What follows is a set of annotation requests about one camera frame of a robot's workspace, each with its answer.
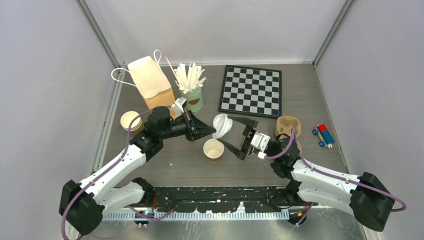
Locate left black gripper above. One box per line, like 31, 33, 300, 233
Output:
159, 109, 216, 142

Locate stack of white lids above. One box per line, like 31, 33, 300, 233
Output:
212, 113, 233, 139

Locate stack of pulp cup carriers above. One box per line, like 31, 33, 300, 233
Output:
274, 115, 302, 149

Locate stack of paper cups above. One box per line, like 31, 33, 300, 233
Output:
120, 111, 144, 136

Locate brown paper bag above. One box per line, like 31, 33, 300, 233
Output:
110, 49, 176, 109

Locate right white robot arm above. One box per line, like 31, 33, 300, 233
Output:
222, 116, 395, 232

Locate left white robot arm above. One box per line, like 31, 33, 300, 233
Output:
59, 106, 216, 240

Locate black white chessboard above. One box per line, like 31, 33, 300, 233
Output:
218, 65, 283, 119

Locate red blue toy car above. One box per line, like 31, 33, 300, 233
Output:
312, 124, 335, 149

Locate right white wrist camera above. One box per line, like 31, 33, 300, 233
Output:
250, 131, 270, 160

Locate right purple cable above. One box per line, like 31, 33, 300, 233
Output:
263, 126, 408, 229

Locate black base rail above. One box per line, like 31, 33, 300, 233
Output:
130, 186, 308, 213

